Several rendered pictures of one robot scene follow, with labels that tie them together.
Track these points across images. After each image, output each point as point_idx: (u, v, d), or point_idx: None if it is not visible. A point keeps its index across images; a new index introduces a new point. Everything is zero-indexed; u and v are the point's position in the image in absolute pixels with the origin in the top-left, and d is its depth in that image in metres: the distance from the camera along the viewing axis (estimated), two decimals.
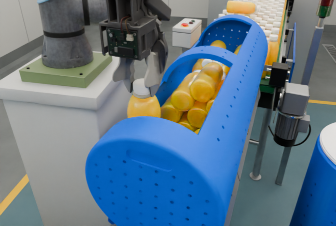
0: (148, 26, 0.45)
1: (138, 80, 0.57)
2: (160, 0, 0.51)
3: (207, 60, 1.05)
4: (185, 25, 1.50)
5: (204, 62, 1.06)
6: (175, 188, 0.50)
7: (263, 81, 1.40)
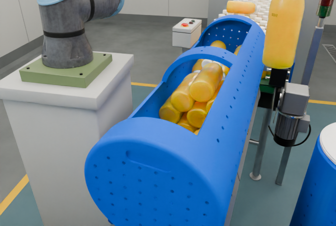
0: None
1: None
2: None
3: (207, 61, 1.05)
4: (185, 25, 1.50)
5: (204, 62, 1.05)
6: (175, 189, 0.50)
7: (263, 81, 1.40)
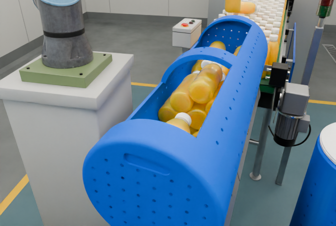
0: None
1: None
2: None
3: (206, 61, 1.04)
4: (185, 25, 1.50)
5: (203, 63, 1.05)
6: (173, 192, 0.49)
7: (263, 81, 1.40)
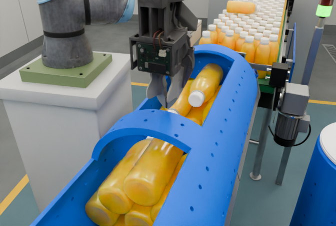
0: (181, 40, 0.43)
1: None
2: (190, 11, 0.48)
3: None
4: None
5: None
6: None
7: (263, 81, 1.40)
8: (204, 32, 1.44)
